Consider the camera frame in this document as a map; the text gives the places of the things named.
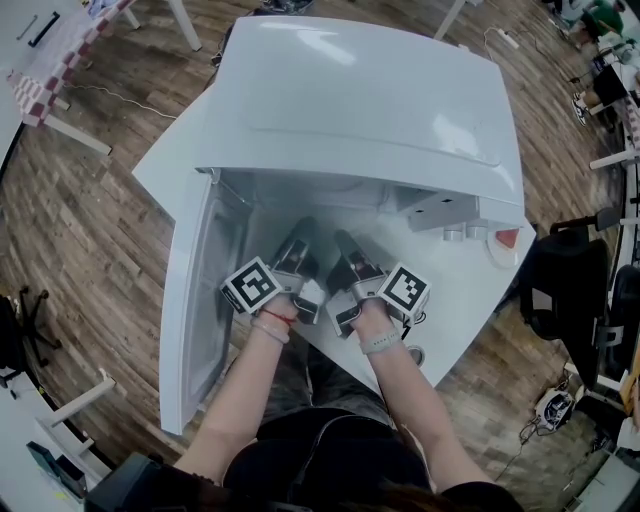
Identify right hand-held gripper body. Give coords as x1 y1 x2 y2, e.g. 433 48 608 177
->
324 247 433 339

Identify white power strip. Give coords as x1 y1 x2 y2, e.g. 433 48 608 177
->
491 27 522 50

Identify black mesh office chair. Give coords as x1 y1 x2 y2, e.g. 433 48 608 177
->
592 264 640 396

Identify white dish with red piece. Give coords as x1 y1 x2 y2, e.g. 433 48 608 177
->
487 225 522 270

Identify black box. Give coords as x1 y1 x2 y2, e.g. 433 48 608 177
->
83 452 169 512

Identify grey wrist watch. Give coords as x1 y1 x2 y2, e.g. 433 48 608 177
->
360 327 402 356

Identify dark green box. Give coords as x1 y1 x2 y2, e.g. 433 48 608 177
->
25 439 89 501

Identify person's grey trousers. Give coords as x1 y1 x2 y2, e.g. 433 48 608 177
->
257 327 399 429

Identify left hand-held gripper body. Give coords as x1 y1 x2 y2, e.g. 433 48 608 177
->
219 234 329 326

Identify white table leg frame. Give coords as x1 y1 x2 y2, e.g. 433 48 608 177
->
37 368 117 459

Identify black chair base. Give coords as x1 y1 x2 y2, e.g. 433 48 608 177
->
0 285 64 389

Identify red white checkered cloth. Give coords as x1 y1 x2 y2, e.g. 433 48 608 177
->
6 0 136 127

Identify person's left forearm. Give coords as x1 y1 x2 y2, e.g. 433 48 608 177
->
172 294 301 474

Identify white device with cables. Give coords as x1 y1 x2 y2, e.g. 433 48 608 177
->
519 384 579 444

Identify person's right forearm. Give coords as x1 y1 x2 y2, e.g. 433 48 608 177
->
349 301 484 497

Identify red string bracelet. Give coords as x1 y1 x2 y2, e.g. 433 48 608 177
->
258 307 294 327

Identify black drawer handle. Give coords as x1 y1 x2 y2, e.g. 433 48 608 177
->
27 11 61 49

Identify pale pink bangle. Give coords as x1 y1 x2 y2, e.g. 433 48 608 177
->
249 317 291 345

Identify person's black top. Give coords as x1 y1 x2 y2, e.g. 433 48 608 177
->
172 407 514 512

